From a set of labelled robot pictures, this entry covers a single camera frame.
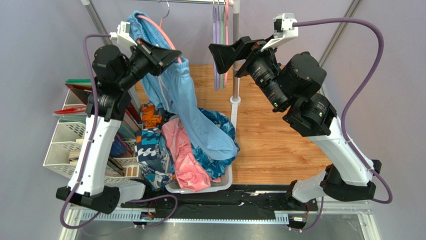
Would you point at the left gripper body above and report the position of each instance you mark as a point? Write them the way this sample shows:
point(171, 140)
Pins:
point(144, 61)

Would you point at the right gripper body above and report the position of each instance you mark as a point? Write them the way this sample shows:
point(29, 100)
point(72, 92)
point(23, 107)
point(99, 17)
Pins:
point(248, 55)

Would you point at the pink hanger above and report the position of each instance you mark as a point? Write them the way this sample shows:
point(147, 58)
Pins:
point(159, 26)
point(226, 34)

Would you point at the light blue shorts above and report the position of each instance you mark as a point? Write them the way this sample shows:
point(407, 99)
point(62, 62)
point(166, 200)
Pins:
point(174, 90)

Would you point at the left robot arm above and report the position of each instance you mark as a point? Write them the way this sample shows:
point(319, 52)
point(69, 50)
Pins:
point(115, 74)

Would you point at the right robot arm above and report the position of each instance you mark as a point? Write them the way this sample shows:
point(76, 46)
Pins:
point(293, 89)

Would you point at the purple hanger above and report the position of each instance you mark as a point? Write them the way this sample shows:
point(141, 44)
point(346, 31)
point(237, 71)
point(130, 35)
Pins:
point(214, 40)
point(217, 38)

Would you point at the colorful patterned shorts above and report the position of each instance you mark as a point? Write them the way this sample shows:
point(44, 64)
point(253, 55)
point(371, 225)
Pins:
point(153, 155)

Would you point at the dark blue patterned shorts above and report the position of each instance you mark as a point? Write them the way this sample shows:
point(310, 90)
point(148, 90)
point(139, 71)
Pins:
point(223, 149)

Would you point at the metal clothes rack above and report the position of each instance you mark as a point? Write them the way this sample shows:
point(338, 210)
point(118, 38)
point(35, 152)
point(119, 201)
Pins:
point(235, 99)

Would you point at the green folder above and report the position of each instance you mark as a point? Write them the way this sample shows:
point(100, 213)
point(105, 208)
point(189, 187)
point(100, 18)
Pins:
point(79, 82)

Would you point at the red folder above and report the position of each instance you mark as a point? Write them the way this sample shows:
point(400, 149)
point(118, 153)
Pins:
point(74, 108)

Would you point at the books in organizer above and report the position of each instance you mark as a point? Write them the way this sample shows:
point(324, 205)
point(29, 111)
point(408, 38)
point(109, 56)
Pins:
point(121, 155)

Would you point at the white file organizer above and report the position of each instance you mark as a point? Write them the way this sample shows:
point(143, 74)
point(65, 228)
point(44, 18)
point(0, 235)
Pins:
point(67, 142)

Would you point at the pink garment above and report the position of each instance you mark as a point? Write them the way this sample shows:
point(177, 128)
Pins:
point(189, 174)

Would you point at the white laundry basket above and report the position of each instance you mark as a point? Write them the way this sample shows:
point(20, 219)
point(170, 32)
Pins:
point(226, 181)

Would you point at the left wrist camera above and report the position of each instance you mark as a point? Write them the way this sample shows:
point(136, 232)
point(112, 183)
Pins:
point(122, 35)

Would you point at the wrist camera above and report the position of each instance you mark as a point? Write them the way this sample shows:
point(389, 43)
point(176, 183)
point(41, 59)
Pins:
point(284, 31)
point(122, 35)

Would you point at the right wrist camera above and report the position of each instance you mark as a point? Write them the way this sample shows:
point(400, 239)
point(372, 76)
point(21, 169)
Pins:
point(284, 31)

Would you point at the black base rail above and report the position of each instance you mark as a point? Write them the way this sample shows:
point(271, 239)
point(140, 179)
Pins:
point(241, 203)

